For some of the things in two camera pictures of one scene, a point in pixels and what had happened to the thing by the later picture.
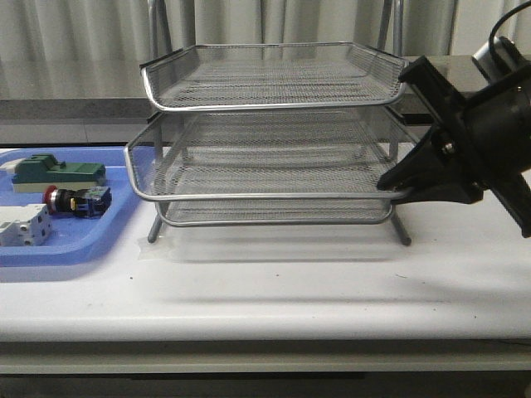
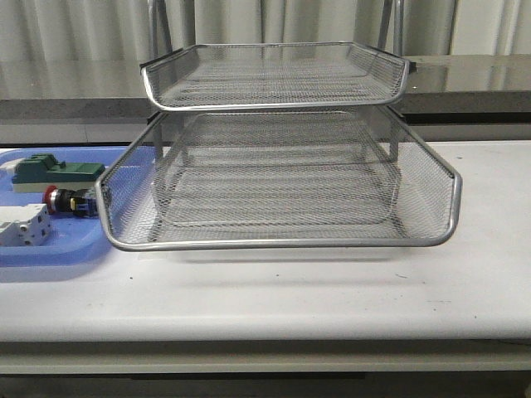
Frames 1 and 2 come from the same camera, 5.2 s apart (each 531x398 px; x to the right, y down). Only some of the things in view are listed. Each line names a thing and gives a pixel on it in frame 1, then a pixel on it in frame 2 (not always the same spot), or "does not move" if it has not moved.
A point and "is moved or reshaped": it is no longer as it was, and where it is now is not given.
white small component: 10,167 does not move
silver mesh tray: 207,77 does not move
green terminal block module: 35,174 does not move
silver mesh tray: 297,156 is moved or reshaped
